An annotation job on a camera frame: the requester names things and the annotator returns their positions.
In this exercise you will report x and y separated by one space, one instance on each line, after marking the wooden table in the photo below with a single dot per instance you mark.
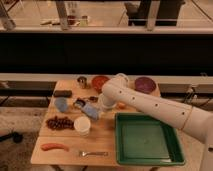
101 137

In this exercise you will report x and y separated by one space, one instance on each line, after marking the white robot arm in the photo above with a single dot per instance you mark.
193 121

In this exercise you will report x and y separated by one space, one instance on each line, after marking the purple bowl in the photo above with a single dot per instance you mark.
145 85

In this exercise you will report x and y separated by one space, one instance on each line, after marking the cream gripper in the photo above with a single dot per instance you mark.
100 112

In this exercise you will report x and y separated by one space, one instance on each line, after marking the black handled utensil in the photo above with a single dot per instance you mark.
93 99

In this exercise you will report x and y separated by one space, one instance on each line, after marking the bunch of dark grapes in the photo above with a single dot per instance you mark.
60 123

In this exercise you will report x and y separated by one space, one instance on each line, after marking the red bowl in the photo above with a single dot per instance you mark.
98 81

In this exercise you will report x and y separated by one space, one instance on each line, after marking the orange sausage toy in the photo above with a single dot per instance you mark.
51 146

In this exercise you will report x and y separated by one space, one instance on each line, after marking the blue sponge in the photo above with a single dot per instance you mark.
91 111

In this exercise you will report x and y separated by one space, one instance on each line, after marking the metal fork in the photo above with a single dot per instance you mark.
86 153

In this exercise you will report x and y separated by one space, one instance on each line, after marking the small metal cup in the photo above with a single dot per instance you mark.
82 81

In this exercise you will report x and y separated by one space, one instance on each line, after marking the dark brown block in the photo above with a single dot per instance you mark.
62 93

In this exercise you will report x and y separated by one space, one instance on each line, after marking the green plastic tray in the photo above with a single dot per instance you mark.
144 141

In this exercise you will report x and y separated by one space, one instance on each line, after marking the white paper cup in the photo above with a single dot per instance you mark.
82 125

